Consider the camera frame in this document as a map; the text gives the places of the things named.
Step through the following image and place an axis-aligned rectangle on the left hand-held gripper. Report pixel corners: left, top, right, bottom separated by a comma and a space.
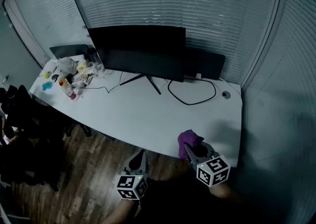
115, 149, 149, 201

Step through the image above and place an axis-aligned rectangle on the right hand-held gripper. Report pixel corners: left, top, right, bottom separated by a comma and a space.
184, 140, 232, 188

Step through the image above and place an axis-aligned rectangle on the purple cloth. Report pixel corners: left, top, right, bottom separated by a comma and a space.
177, 129, 205, 161

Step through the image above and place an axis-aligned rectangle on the black computer monitor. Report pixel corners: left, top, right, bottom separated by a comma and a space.
87, 25, 187, 95

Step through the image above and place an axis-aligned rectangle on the person's right forearm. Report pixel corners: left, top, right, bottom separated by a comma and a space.
211, 180, 247, 204

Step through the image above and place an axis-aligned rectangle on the person's left forearm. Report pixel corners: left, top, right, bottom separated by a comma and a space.
101, 198, 141, 224

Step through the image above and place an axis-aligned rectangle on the person's dark clothing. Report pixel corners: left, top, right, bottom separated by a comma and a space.
134, 176, 279, 224

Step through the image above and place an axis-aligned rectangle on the short dark desk partition panel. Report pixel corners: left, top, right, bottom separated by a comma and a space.
184, 46, 226, 81

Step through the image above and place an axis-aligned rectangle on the red-capped clear bottle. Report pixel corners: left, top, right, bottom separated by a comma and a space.
65, 88, 78, 101

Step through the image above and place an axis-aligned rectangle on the orange juice bottle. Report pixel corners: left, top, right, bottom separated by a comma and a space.
58, 78, 71, 90

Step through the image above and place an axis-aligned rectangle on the yellow tissue pack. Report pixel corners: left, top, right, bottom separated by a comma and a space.
76, 61, 88, 73

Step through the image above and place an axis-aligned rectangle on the dark-lidded clear water bottle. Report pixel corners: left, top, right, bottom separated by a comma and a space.
87, 47, 98, 63

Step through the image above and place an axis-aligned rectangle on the blue fluffy ball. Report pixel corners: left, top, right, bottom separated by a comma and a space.
41, 81, 54, 92

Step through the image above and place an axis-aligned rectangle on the black office chair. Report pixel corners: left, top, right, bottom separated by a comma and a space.
0, 84, 92, 193

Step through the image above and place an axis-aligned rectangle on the white plastic bag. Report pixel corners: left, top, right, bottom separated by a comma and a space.
56, 56, 79, 75

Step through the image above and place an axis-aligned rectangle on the white keyboard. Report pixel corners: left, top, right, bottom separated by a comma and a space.
45, 59, 59, 73

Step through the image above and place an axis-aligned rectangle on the thick black power cable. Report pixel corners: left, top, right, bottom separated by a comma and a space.
167, 77, 217, 106

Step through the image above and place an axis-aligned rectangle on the thin black cable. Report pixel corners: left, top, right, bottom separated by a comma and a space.
81, 71, 124, 94

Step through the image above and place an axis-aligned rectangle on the bundle of white cables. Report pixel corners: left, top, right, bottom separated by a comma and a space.
86, 62, 109, 80

